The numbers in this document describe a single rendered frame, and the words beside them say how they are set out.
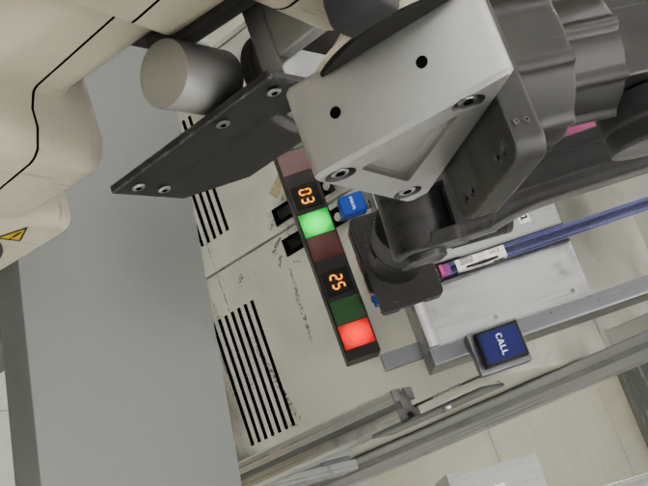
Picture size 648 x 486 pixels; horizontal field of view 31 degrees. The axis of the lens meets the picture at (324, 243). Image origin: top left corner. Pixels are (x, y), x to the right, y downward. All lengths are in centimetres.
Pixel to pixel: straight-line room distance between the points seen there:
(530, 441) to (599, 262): 91
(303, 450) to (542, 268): 38
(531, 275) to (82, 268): 52
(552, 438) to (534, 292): 160
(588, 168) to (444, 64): 45
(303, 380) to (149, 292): 67
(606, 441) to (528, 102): 265
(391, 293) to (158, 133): 35
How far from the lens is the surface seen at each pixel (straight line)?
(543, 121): 58
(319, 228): 137
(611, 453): 318
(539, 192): 98
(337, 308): 134
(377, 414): 140
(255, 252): 190
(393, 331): 174
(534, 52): 57
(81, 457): 109
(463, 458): 261
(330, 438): 145
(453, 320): 134
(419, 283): 116
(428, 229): 98
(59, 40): 74
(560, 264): 138
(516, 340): 130
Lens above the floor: 143
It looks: 35 degrees down
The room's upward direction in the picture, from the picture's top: 59 degrees clockwise
